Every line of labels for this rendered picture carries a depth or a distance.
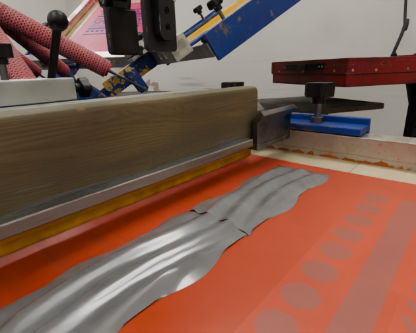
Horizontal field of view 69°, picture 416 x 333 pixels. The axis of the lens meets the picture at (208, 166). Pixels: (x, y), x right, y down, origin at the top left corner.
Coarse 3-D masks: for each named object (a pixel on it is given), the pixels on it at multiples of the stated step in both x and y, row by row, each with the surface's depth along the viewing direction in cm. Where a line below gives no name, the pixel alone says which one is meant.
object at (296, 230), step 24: (240, 168) 40; (264, 168) 40; (312, 168) 40; (168, 192) 33; (192, 192) 33; (216, 192) 33; (312, 192) 32; (336, 192) 32; (360, 192) 32; (384, 192) 32; (408, 192) 31; (288, 216) 27; (312, 216) 27; (336, 216) 27; (264, 240) 23; (288, 240) 23; (312, 240) 23
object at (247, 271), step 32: (96, 224) 27; (128, 224) 27; (32, 256) 22; (64, 256) 22; (224, 256) 22; (256, 256) 22; (288, 256) 21; (0, 288) 19; (32, 288) 19; (192, 288) 19; (224, 288) 19; (256, 288) 18; (160, 320) 16; (192, 320) 16; (224, 320) 16
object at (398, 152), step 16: (288, 144) 48; (304, 144) 46; (320, 144) 44; (336, 144) 43; (352, 144) 42; (368, 144) 40; (384, 144) 39; (400, 144) 38; (352, 160) 42; (368, 160) 41; (384, 160) 39; (400, 160) 38
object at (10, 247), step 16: (224, 160) 39; (192, 176) 35; (144, 192) 30; (96, 208) 26; (112, 208) 27; (64, 224) 24; (80, 224) 25; (16, 240) 22; (32, 240) 23; (0, 256) 21
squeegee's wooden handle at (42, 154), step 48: (144, 96) 29; (192, 96) 31; (240, 96) 38; (0, 144) 19; (48, 144) 21; (96, 144) 24; (144, 144) 28; (192, 144) 33; (0, 192) 20; (48, 192) 22
